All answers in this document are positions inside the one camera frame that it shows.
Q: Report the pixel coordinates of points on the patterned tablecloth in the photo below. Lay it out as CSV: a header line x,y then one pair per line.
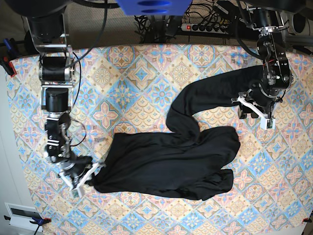
x,y
129,89

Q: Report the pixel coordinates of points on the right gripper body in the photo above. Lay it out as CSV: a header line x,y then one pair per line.
x,y
74,168

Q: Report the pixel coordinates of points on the black t-shirt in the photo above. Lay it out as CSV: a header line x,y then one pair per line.
x,y
185,162

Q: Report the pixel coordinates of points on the white floor box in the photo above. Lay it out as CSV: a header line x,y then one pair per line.
x,y
20,216

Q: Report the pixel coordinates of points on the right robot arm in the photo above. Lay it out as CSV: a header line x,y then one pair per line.
x,y
49,34

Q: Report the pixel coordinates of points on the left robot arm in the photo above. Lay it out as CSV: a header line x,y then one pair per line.
x,y
270,47

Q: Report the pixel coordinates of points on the blue clamp upper left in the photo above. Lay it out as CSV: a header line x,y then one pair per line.
x,y
11,54

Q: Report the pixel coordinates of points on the white power strip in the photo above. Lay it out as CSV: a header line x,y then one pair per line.
x,y
203,28

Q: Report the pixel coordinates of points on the orange clamp lower right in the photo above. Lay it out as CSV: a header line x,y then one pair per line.
x,y
307,220

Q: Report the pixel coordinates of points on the blue clamp lower left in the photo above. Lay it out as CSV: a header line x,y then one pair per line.
x,y
36,221

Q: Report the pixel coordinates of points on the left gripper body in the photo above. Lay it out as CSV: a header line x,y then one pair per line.
x,y
265,97

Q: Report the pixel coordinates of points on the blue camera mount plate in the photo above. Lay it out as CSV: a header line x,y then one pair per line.
x,y
154,7

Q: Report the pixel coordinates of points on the white speaker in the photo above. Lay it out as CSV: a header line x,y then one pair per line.
x,y
298,23

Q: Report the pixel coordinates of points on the blue clamp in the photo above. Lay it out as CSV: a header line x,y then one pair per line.
x,y
36,221
11,54

